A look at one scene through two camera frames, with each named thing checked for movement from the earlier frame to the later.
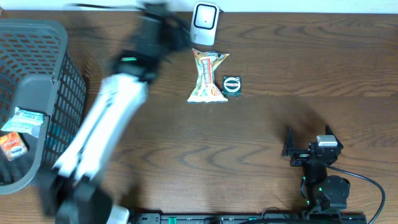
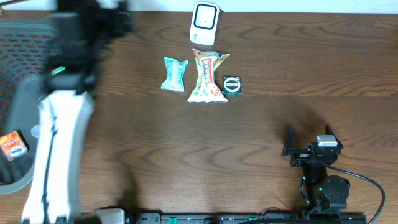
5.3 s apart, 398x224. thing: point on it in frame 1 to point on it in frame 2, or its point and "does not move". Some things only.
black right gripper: x=301 y=155 does not move
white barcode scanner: x=204 y=23 does not move
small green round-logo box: x=232 y=86 does not move
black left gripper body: x=170 y=36 to x=107 y=26
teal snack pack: x=24 y=121 to x=175 y=77
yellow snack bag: x=205 y=89 does not move
